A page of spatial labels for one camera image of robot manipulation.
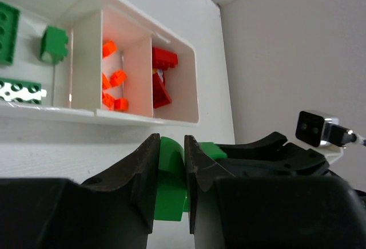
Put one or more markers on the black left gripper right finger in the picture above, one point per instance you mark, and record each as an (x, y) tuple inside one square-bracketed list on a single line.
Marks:
[(212, 194)]

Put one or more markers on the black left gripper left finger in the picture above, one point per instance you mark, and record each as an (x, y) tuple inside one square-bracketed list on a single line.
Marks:
[(127, 190)]

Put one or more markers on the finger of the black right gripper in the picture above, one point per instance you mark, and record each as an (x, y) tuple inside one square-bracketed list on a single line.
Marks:
[(265, 148)]

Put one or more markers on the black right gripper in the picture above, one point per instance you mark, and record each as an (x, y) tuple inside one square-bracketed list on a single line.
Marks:
[(292, 160)]

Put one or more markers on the red curved lego brick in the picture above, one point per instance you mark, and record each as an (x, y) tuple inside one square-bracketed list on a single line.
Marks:
[(161, 96)]

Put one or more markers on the red lego with flower sticker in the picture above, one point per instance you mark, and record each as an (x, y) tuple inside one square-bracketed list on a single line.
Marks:
[(160, 73)]

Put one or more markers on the orange lego piece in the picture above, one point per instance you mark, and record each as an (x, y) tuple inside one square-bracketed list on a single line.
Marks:
[(108, 100), (121, 105), (105, 82), (117, 78), (108, 48)]

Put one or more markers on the small green lego brick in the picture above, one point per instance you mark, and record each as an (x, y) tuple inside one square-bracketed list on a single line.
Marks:
[(53, 45)]

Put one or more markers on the green 2x4 lego brick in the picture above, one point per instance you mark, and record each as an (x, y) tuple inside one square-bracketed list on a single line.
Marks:
[(9, 28)]

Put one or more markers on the white three-compartment plastic container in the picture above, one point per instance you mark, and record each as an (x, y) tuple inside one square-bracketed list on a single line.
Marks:
[(74, 86)]

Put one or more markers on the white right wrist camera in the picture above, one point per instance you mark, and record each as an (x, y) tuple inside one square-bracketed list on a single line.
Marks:
[(313, 128)]

